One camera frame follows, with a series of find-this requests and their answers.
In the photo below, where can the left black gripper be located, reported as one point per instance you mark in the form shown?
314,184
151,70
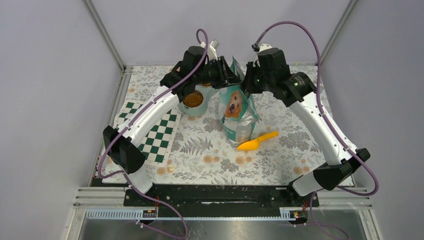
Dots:
226,76

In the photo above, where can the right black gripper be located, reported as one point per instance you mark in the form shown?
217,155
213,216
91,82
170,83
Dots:
247,85

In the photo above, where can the teal dog food bag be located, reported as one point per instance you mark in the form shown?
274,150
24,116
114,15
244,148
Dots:
237,113

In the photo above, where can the yellow plastic scoop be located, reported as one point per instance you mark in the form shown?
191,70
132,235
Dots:
254,144

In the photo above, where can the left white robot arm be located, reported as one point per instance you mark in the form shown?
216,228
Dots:
121,143

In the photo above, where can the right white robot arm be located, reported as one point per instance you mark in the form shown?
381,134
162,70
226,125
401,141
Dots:
269,72

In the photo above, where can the teal double pet bowl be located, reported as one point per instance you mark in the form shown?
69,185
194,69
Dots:
197,102

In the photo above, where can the floral tablecloth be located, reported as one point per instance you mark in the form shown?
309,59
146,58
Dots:
202,154

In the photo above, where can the green white checkered mat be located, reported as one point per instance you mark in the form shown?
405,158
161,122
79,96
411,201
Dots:
156,146

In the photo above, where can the small cream round piece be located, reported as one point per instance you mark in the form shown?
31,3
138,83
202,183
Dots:
170,168

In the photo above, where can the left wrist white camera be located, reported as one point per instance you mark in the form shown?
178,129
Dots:
211,49

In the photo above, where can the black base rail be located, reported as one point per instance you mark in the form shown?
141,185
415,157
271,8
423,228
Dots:
227,201

